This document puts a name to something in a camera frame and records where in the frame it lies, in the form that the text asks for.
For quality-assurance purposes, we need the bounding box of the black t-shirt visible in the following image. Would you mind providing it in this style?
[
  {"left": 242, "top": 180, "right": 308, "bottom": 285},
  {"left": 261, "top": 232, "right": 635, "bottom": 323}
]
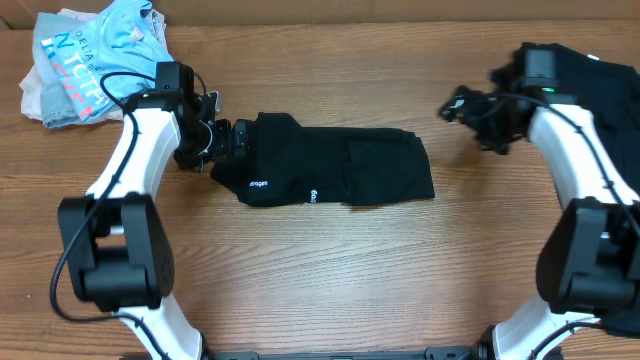
[{"left": 210, "top": 113, "right": 435, "bottom": 207}]

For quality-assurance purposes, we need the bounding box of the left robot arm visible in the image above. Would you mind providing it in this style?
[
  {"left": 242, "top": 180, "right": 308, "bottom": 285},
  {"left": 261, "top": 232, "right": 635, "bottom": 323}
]
[{"left": 49, "top": 62, "right": 249, "bottom": 359}]

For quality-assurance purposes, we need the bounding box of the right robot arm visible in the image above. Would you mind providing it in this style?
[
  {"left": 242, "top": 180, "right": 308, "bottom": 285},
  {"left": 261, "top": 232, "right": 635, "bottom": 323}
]
[{"left": 426, "top": 42, "right": 639, "bottom": 359}]

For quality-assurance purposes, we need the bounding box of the black clothes pile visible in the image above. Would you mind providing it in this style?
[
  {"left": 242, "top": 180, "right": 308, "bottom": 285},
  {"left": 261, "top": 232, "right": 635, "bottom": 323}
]
[{"left": 536, "top": 44, "right": 639, "bottom": 338}]

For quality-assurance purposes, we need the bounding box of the light blue printed t-shirt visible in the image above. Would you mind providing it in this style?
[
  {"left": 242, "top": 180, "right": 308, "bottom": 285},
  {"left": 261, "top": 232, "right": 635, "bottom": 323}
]
[{"left": 41, "top": 0, "right": 172, "bottom": 120}]

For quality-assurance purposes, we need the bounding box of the grey-blue folded garment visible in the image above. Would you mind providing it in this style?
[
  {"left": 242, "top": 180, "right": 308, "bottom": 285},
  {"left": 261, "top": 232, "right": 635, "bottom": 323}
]
[{"left": 32, "top": 9, "right": 123, "bottom": 128}]

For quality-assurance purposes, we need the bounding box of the pale pink folded garment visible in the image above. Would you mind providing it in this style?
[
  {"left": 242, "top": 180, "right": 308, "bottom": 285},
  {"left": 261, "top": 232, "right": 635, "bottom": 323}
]
[{"left": 19, "top": 8, "right": 169, "bottom": 123}]

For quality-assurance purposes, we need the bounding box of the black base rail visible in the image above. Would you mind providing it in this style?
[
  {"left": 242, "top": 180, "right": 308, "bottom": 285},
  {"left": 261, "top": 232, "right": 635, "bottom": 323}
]
[{"left": 204, "top": 347, "right": 474, "bottom": 360}]

